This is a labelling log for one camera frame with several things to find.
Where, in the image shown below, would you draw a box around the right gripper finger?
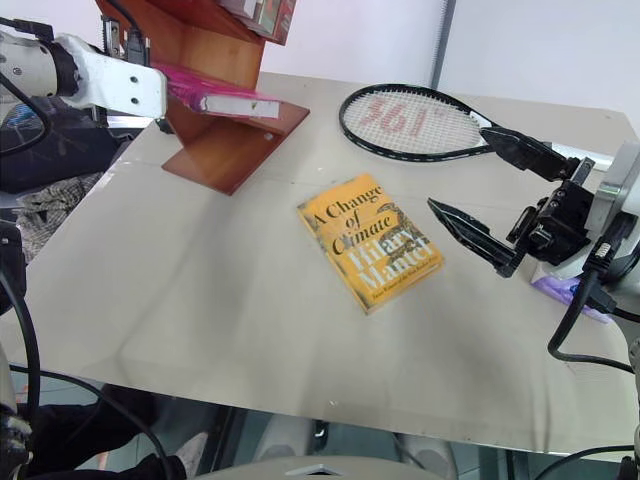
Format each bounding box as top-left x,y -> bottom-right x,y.
479,126 -> 582,183
426,197 -> 527,279

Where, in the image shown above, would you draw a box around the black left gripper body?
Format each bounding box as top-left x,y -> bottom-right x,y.
101,14 -> 127,59

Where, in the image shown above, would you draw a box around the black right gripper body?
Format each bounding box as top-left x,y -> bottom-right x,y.
505,156 -> 597,267

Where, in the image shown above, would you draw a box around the pink book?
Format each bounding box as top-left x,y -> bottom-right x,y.
149,61 -> 282,121

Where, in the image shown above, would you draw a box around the wooden bookshelf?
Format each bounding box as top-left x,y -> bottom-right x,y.
94,0 -> 312,197

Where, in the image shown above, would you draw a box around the yellow paperback book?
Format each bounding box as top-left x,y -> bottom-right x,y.
296,172 -> 446,317

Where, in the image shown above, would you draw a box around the purple plastic bag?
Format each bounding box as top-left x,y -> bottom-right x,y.
530,273 -> 612,325

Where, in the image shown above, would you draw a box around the black chair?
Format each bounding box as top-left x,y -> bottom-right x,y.
0,94 -> 149,194

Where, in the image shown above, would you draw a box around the black tennis racket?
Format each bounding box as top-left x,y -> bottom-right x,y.
338,83 -> 617,172

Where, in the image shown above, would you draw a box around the grey patterned cloth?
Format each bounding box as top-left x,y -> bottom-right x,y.
13,171 -> 107,264

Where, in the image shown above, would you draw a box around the stack of books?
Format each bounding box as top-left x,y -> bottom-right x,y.
217,0 -> 299,47

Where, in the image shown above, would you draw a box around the grey rounded robot body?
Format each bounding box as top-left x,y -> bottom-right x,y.
193,453 -> 454,480

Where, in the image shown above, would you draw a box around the black trousers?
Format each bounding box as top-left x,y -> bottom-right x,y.
22,382 -> 189,480

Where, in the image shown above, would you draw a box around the grey shoe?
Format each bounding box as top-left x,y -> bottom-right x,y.
173,431 -> 210,479

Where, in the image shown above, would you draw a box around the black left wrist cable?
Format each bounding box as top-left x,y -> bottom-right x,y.
105,0 -> 152,67

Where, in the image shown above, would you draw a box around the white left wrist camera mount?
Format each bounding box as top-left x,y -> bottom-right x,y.
55,33 -> 169,120

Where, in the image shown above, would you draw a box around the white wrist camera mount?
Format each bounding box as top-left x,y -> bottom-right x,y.
55,33 -> 169,120
583,141 -> 640,239

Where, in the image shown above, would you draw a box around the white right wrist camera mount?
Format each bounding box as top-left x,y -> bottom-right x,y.
583,141 -> 640,239

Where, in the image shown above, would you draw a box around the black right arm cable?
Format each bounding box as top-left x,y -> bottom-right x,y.
546,238 -> 640,375

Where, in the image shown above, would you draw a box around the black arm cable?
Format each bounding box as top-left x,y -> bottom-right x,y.
0,17 -> 55,157
546,238 -> 640,375

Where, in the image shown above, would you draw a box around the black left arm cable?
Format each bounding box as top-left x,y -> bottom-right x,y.
0,17 -> 55,157

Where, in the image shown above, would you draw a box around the grey vertical wall strip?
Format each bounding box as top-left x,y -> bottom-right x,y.
428,0 -> 458,87

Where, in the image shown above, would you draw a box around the black cable loop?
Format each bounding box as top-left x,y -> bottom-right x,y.
0,272 -> 42,426

